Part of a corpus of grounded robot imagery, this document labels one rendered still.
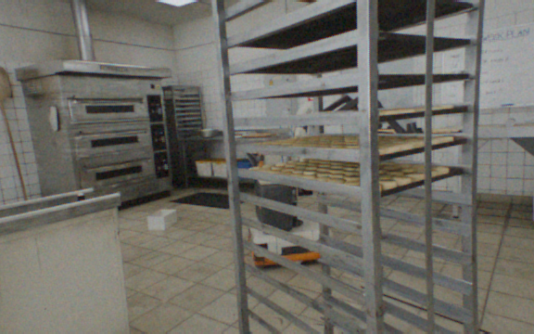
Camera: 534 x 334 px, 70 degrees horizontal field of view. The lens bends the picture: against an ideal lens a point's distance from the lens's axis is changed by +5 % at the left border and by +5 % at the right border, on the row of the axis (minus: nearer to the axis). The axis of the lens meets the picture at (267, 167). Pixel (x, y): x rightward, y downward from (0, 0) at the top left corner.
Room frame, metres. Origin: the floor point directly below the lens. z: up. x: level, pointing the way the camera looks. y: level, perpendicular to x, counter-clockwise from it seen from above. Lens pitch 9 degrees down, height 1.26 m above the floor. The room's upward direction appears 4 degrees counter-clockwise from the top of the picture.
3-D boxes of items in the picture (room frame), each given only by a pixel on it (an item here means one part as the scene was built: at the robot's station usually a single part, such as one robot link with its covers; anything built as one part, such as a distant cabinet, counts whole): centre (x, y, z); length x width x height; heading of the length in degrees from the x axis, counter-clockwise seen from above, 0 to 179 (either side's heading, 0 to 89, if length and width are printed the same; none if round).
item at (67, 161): (5.52, 2.30, 1.00); 1.56 x 1.20 x 2.01; 144
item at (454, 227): (1.32, -0.39, 0.87); 0.64 x 0.03 x 0.03; 36
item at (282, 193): (3.10, -0.06, 0.59); 0.55 x 0.34 x 0.83; 7
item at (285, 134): (6.20, 0.55, 0.49); 1.90 x 0.72 x 0.98; 54
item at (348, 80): (1.09, -0.08, 1.32); 0.64 x 0.03 x 0.03; 36
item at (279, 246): (3.11, -0.15, 0.16); 0.67 x 0.64 x 0.25; 97
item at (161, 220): (4.23, 1.28, 0.08); 0.30 x 0.22 x 0.16; 165
